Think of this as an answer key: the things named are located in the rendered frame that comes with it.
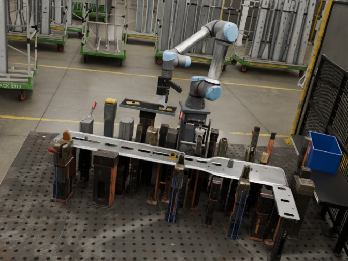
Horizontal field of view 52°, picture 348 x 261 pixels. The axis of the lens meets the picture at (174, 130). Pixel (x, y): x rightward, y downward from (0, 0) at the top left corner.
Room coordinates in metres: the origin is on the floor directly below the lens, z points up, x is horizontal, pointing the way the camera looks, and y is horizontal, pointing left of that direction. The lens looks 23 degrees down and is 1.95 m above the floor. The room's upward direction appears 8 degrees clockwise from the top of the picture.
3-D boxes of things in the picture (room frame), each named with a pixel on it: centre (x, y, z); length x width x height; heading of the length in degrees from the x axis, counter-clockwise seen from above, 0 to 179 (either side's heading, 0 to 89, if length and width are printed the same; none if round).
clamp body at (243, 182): (1.63, -0.40, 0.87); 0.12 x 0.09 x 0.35; 175
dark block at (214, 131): (2.07, -0.26, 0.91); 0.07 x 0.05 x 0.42; 175
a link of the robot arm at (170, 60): (2.21, 0.09, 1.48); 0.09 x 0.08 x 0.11; 127
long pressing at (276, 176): (1.86, 0.01, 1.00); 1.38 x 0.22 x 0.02; 85
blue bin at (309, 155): (2.04, -0.93, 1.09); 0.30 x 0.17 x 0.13; 168
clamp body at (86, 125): (2.08, 0.56, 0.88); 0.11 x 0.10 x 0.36; 175
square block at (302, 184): (1.68, -0.74, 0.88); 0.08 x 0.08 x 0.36; 85
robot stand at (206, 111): (2.54, -0.13, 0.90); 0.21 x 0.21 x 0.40; 11
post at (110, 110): (2.24, 0.45, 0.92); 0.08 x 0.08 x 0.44; 85
